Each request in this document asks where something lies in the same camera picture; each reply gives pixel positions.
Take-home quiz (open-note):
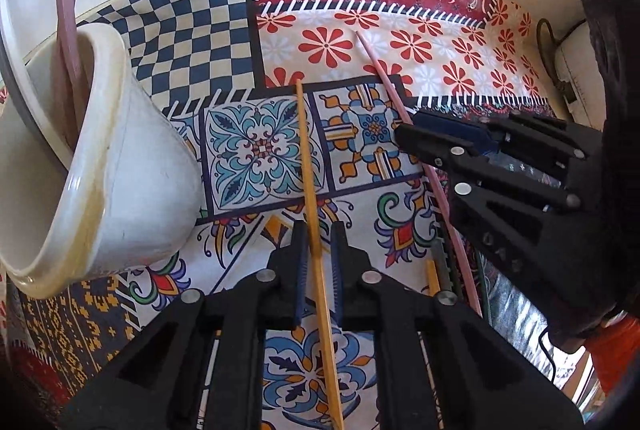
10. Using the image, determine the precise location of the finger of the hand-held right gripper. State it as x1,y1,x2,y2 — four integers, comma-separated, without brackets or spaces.
415,112,596,191
395,124,583,311

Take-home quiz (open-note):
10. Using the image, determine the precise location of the black power cable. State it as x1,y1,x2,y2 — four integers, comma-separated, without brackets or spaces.
536,17,577,104

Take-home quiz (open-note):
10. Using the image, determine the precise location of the white ceramic cup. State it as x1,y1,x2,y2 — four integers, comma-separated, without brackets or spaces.
0,22,203,298

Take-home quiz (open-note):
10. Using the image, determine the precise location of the wooden chopstick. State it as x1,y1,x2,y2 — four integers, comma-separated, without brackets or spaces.
295,78,346,430

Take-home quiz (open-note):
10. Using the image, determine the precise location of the patterned patchwork mat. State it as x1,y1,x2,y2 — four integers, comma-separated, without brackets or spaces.
0,0,591,430

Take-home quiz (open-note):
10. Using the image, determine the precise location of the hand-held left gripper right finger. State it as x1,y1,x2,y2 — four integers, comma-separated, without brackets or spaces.
330,220,586,430

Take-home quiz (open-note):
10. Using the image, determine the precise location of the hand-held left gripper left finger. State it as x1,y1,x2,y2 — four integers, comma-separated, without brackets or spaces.
60,220,311,430

